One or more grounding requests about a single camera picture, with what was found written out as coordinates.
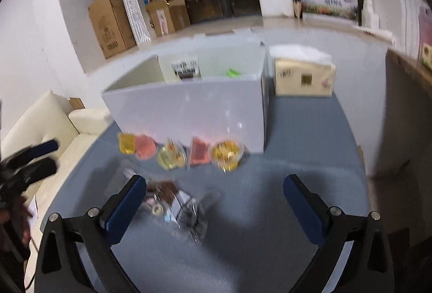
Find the white cardboard box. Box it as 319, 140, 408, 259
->
101, 40, 271, 154

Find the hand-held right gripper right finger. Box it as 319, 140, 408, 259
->
283, 174, 395, 293

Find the landscape printed box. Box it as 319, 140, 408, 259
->
299, 0, 360, 22

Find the grey tablecloth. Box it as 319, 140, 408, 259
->
40, 91, 370, 293

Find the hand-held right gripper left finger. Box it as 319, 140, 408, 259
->
34, 174, 147, 293

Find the brown side counter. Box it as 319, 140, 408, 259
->
366, 48, 432, 246

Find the orange jelly cup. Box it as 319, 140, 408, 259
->
210, 141, 244, 172

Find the cream tissue pack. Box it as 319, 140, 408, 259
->
270, 45, 337, 98

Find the small open cardboard box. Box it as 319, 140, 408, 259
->
146, 0, 191, 37

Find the flat cardboard piece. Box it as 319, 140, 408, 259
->
67, 97, 86, 111

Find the cream sofa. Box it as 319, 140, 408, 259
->
0, 90, 112, 223

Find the clear snack packet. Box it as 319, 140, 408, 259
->
142, 180, 221, 243

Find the large cardboard box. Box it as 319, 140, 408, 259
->
88, 0, 137, 59

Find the pink jelly cup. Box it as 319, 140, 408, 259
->
134, 134, 158, 160
189, 136, 210, 167

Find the dotted paper bag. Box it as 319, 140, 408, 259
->
119, 0, 167, 46

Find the person's left hand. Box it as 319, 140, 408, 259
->
0, 195, 36, 246

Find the yellow jelly cup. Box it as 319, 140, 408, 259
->
118, 132, 137, 155
156, 141, 187, 170

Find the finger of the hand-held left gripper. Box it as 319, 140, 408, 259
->
26, 139, 59, 159
20, 158, 57, 185

